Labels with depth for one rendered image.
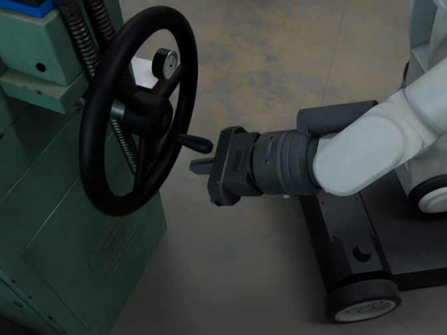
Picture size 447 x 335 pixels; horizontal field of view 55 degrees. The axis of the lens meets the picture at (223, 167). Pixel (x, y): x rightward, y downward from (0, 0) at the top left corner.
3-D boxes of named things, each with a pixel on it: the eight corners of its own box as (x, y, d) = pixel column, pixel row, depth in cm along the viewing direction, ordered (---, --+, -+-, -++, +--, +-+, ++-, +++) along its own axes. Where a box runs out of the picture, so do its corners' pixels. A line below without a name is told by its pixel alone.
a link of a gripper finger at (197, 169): (187, 163, 67) (218, 161, 63) (199, 171, 69) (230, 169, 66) (184, 172, 67) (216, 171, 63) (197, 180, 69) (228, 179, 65)
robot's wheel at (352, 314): (324, 311, 126) (392, 296, 124) (328, 328, 123) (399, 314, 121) (320, 288, 110) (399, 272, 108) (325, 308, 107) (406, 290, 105)
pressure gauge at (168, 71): (167, 94, 90) (162, 63, 84) (151, 89, 91) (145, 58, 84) (179, 75, 94) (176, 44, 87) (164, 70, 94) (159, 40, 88)
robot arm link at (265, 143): (233, 216, 66) (304, 219, 59) (195, 193, 59) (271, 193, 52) (249, 143, 70) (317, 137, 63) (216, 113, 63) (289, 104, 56)
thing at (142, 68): (157, 115, 96) (153, 89, 89) (110, 101, 99) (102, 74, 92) (174, 92, 100) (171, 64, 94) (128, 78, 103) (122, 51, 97)
